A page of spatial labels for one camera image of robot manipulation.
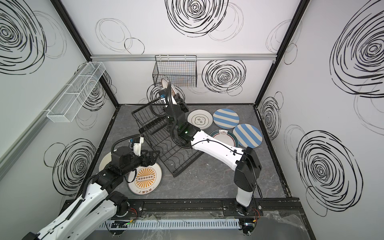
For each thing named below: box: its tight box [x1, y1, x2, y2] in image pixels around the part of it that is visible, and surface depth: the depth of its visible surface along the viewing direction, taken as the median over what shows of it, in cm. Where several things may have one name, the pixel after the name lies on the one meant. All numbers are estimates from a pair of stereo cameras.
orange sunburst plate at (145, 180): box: [127, 162, 162, 196], surface depth 82 cm
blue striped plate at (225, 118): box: [212, 108, 240, 129], surface depth 114 cm
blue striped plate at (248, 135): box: [233, 123, 263, 149], surface depth 104 cm
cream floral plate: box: [99, 151, 112, 172], surface depth 91 cm
